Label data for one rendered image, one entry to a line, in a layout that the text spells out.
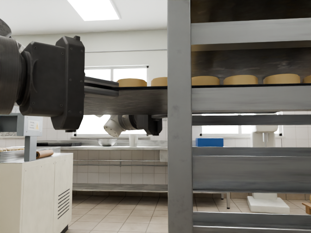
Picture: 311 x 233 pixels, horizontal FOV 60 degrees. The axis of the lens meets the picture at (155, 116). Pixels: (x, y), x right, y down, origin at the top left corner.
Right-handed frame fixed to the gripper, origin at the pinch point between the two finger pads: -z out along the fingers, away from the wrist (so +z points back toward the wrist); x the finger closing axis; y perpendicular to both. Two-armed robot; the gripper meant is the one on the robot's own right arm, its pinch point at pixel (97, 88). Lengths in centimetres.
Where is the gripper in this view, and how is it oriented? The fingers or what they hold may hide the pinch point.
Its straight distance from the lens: 39.2
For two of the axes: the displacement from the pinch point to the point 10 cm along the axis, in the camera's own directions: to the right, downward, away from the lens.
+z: -7.8, -0.5, -6.2
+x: -0.1, -10.0, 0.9
